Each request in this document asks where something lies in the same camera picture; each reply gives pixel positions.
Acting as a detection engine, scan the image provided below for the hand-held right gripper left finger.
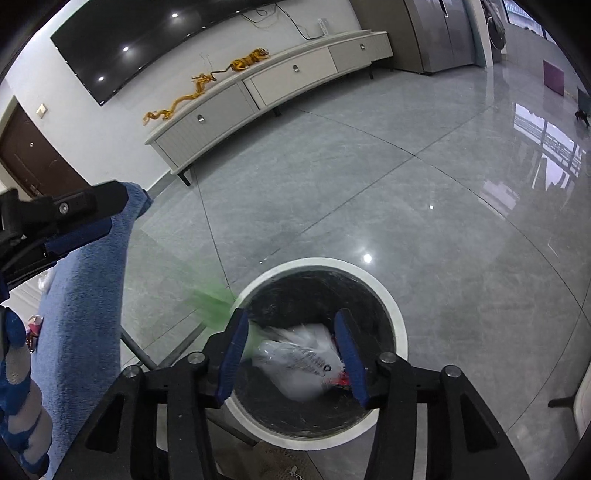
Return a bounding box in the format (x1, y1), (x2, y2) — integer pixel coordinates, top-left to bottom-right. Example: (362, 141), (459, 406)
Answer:
(55, 308), (250, 480)

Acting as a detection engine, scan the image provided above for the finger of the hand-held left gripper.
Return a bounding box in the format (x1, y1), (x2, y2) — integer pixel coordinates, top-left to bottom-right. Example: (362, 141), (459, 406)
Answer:
(46, 181), (129, 232)
(0, 216), (114, 289)

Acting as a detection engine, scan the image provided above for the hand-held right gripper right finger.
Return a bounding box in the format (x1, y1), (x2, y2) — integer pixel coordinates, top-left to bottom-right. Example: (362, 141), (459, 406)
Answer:
(333, 308), (532, 480)

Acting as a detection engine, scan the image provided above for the clear crinkled plastic wrapper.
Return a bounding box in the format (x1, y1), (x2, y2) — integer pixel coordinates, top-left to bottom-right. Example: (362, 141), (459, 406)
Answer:
(252, 323), (347, 402)

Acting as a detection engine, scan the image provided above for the green plastic wrapper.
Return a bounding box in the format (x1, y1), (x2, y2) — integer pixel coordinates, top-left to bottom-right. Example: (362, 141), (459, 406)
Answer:
(173, 258), (260, 361)

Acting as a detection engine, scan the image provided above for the round white trash bin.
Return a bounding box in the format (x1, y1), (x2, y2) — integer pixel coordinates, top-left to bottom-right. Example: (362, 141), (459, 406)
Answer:
(224, 257), (410, 451)

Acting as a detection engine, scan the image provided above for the person's left hand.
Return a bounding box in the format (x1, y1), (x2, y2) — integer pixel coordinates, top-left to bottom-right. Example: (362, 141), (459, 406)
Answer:
(0, 305), (52, 468)

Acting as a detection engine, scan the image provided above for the dark brown door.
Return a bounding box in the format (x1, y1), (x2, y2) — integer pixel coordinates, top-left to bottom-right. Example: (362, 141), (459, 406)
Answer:
(0, 103), (91, 199)

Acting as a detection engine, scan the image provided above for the blue fuzzy blanket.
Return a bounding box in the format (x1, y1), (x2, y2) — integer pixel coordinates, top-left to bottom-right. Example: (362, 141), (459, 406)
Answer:
(37, 182), (154, 477)

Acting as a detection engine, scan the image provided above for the clear bag of red wrappers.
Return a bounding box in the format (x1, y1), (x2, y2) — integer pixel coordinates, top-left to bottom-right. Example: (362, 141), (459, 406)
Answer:
(25, 313), (45, 354)

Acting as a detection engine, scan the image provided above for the brown cardboard piece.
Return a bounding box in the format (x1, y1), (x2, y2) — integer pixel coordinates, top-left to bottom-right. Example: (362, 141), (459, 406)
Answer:
(217, 440), (325, 480)

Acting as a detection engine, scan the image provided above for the golden dragon figurine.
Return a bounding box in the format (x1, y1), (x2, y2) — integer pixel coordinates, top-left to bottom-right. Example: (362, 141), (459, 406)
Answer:
(142, 69), (232, 126)

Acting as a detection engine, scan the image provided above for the grey and white television console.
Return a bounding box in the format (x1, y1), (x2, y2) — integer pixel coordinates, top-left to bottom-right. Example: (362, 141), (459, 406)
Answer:
(144, 30), (394, 187)

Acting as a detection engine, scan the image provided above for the golden tiger figurine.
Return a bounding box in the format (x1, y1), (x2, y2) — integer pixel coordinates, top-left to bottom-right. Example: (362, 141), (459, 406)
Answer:
(230, 48), (271, 73)

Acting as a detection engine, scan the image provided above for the white stool with black leg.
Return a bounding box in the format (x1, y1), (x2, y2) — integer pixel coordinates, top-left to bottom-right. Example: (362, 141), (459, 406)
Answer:
(548, 377), (591, 440)

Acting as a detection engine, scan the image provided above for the grey refrigerator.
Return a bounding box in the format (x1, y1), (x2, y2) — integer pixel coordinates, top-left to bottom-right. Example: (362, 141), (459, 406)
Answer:
(402, 0), (476, 75)

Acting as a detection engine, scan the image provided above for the small black stand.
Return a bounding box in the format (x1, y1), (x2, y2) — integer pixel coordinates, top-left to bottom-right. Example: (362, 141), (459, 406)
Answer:
(574, 87), (591, 128)

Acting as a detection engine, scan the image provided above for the purple box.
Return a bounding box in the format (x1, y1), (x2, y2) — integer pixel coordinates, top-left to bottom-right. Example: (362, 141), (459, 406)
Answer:
(542, 60), (565, 96)

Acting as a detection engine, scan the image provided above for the grey appliance with round door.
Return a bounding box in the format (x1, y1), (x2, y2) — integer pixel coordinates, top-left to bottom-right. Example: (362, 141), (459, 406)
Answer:
(479, 0), (507, 62)

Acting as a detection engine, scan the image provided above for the black wall television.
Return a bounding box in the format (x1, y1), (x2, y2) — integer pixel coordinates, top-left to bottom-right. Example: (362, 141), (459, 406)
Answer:
(50, 0), (279, 107)

